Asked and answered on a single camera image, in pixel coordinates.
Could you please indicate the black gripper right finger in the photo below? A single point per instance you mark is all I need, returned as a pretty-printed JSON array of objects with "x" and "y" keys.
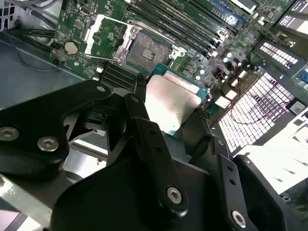
[{"x": 231, "y": 175}]

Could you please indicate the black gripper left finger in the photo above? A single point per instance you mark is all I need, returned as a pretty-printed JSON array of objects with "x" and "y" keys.
[{"x": 36, "y": 113}]

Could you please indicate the metal socket cover frame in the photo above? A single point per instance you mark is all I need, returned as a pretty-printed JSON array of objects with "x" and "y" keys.
[{"x": 88, "y": 44}]

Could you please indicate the silver topped CPU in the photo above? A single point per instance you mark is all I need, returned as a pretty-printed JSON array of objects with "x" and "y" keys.
[{"x": 168, "y": 101}]

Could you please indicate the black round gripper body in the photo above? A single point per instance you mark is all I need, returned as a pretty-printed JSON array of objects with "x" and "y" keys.
[{"x": 115, "y": 204}]

